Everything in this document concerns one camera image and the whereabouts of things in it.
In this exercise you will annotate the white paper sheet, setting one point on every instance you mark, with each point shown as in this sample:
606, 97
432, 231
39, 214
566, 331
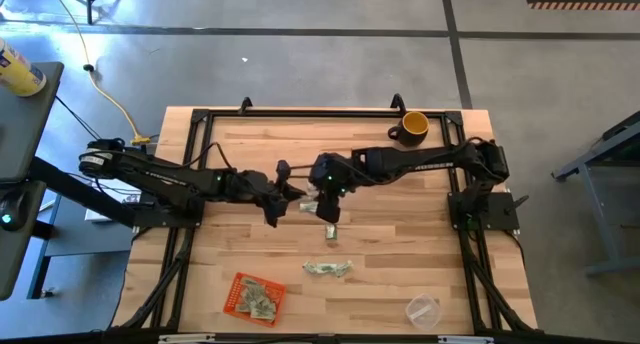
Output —
112, 191

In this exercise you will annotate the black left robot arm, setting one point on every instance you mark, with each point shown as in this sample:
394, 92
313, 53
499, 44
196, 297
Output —
150, 176

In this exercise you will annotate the yellow wipes canister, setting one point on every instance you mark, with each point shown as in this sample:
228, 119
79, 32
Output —
20, 74

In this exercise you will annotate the black aluminium table frame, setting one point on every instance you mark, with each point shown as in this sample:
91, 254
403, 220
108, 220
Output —
325, 113

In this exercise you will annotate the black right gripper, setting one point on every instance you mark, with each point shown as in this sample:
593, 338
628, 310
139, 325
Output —
327, 171

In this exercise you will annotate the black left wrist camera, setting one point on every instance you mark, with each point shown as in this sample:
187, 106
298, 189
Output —
283, 170

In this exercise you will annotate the black mug yellow inside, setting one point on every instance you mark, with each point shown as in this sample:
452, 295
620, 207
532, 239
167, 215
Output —
407, 138

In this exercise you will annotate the black rail with white strips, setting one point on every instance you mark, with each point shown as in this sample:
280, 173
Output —
300, 340

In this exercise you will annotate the blue grey metal table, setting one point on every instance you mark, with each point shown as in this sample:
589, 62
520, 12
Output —
597, 214

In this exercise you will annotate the orange plastic basket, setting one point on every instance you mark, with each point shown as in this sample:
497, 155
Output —
231, 296

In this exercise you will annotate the black desk support beam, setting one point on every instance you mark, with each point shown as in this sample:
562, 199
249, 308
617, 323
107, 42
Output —
85, 196

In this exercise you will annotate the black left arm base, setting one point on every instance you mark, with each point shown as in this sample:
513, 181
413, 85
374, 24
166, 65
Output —
165, 216

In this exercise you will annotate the dark grey desk surface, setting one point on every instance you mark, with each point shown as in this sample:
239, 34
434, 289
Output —
25, 134

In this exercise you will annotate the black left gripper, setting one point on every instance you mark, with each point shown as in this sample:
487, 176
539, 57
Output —
265, 191

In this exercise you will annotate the grey mouse tray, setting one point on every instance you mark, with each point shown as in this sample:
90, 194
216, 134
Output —
15, 264

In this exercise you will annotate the black computer mouse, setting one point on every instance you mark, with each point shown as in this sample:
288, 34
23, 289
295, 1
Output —
12, 206

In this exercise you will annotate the black tripod stand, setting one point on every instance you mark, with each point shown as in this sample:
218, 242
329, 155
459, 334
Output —
90, 4

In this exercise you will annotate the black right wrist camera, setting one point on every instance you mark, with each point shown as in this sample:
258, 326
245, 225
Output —
329, 209

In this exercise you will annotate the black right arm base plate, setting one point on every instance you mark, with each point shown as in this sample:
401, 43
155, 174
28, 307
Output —
492, 209

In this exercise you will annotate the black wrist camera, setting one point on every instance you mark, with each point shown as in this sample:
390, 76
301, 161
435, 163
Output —
283, 170
329, 209

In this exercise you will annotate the blue grey cart shelf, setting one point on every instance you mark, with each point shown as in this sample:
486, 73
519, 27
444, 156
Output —
75, 241

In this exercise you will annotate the clear plastic container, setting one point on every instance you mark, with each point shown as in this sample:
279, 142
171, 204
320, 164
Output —
422, 311

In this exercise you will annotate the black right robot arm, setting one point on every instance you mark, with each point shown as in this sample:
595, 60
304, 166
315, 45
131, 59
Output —
425, 164

